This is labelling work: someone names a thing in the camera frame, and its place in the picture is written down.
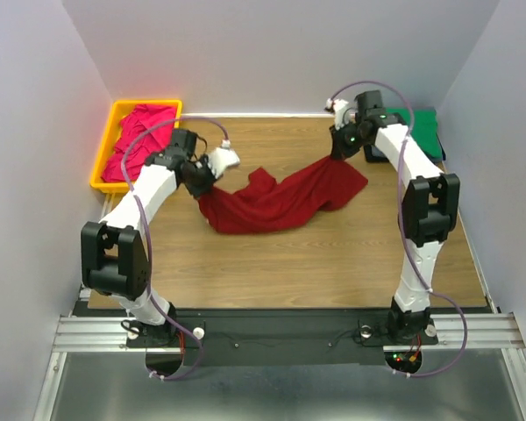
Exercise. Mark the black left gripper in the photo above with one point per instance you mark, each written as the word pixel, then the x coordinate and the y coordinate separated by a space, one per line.
pixel 197 189

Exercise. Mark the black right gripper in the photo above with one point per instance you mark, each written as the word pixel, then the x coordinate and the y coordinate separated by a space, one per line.
pixel 340 147

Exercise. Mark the dark red t-shirt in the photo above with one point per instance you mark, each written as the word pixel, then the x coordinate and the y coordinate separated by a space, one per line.
pixel 265 205

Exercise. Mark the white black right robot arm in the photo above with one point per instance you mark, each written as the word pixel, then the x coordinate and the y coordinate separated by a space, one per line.
pixel 427 200

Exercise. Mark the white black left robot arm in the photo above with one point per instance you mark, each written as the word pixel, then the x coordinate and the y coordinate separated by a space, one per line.
pixel 117 250

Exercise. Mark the folded black t-shirt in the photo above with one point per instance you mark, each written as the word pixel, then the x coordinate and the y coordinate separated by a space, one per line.
pixel 430 145

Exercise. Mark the folded green t-shirt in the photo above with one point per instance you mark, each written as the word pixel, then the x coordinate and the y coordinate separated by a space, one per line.
pixel 425 124

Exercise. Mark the yellow plastic bin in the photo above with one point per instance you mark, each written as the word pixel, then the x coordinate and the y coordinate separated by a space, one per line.
pixel 127 119

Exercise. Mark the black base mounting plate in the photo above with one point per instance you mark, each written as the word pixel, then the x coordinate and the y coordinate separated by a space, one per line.
pixel 251 338

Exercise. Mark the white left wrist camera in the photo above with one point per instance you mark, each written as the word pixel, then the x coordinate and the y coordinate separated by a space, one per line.
pixel 222 159

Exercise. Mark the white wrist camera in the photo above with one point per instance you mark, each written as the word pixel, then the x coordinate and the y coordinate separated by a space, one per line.
pixel 343 112
pixel 222 159

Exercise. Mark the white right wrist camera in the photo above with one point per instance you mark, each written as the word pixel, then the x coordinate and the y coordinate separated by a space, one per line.
pixel 343 112

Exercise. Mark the aluminium extrusion rail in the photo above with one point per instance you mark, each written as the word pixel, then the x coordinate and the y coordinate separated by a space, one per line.
pixel 485 331

